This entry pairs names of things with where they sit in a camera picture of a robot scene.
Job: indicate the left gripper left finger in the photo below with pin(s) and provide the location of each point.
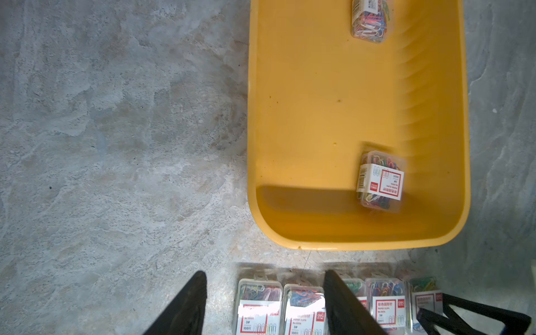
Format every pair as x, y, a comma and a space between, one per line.
186, 312

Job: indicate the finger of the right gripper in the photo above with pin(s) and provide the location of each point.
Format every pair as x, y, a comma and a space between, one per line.
459, 316

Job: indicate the paper clip box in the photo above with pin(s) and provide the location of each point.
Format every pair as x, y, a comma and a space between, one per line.
258, 307
387, 303
359, 289
371, 20
304, 310
380, 181

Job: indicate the yellow plastic storage tray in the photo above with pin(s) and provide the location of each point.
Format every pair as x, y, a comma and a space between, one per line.
318, 98

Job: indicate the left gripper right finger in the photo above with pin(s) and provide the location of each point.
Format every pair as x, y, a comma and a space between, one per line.
345, 313

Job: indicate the paper clip box barcode side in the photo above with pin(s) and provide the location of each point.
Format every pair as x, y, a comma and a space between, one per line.
423, 292

